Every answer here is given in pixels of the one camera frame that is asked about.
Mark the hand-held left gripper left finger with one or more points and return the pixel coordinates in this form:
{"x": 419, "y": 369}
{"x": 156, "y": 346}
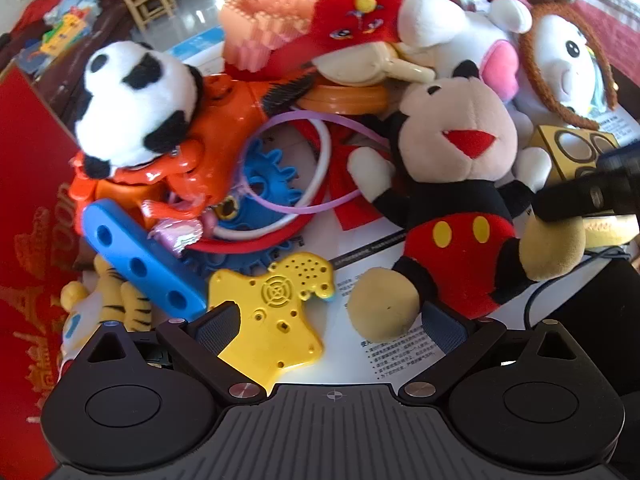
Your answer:
{"x": 217, "y": 329}

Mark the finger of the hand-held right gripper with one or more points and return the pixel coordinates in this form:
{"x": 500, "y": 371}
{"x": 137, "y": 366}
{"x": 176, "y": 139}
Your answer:
{"x": 575, "y": 197}
{"x": 622, "y": 157}

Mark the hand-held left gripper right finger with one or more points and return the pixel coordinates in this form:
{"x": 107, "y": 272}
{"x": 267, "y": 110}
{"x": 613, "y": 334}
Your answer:
{"x": 445, "y": 330}

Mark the yellow plastic toy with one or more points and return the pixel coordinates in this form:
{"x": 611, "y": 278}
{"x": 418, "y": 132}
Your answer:
{"x": 270, "y": 330}

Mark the blue perforated plastic bar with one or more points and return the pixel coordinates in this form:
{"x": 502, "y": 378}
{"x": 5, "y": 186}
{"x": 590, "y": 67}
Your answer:
{"x": 120, "y": 252}

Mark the mouse plush with red shorts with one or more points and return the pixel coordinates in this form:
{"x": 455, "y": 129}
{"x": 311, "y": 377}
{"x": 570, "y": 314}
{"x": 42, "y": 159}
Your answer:
{"x": 450, "y": 130}

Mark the red gift box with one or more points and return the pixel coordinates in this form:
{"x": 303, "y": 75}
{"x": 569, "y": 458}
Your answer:
{"x": 30, "y": 210}

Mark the black and white panda plush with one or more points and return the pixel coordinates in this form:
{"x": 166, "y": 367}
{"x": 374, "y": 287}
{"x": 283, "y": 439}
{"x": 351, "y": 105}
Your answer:
{"x": 130, "y": 110}

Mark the beige dotted toy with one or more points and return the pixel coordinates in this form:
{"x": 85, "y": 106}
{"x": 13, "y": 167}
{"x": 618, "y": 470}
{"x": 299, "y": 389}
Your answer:
{"x": 607, "y": 230}

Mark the yellow box with circles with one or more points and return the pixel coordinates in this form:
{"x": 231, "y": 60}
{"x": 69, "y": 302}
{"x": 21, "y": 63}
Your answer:
{"x": 550, "y": 145}

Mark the blue plastic gear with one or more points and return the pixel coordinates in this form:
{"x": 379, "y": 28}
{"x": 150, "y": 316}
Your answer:
{"x": 270, "y": 180}
{"x": 235, "y": 260}

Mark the red headband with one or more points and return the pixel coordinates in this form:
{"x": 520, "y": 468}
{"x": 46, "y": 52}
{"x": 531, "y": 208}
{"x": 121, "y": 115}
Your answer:
{"x": 235, "y": 249}

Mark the striped tiger plush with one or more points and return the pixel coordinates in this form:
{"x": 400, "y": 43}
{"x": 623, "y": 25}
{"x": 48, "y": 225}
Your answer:
{"x": 115, "y": 305}

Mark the pink shiny wrapper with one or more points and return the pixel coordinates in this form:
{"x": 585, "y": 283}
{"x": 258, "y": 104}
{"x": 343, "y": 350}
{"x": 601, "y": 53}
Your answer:
{"x": 175, "y": 232}

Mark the white plush with brown hood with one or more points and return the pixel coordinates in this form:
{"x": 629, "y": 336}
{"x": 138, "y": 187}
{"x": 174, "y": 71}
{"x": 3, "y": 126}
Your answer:
{"x": 560, "y": 60}

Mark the orange plastic toy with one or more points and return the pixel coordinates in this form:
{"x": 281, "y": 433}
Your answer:
{"x": 220, "y": 125}

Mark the white plush with pink ear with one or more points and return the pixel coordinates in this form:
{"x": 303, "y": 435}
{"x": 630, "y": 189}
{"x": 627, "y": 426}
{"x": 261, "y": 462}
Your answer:
{"x": 450, "y": 35}

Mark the white headband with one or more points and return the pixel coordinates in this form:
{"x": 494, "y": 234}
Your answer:
{"x": 326, "y": 152}

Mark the purple headband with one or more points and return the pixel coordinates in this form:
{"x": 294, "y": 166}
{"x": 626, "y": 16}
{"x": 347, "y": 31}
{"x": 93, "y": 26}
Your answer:
{"x": 300, "y": 115}

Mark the beige plastic toy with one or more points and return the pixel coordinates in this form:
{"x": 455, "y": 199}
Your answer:
{"x": 360, "y": 65}

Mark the red lion plush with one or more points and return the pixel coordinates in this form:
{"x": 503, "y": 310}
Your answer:
{"x": 350, "y": 20}

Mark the peach spiky plastic toy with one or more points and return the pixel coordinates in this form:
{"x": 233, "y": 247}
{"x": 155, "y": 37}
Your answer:
{"x": 260, "y": 25}

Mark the blue picture book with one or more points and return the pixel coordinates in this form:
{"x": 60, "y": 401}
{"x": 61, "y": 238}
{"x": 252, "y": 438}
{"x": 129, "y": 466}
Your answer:
{"x": 32, "y": 58}

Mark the colourful plastic toy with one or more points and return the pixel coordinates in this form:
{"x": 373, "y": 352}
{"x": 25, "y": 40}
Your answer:
{"x": 65, "y": 30}

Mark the wooden chair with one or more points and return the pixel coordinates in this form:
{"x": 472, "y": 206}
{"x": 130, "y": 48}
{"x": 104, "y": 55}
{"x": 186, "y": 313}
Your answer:
{"x": 145, "y": 0}

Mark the red cloth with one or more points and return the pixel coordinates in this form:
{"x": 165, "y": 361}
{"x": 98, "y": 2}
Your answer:
{"x": 32, "y": 15}

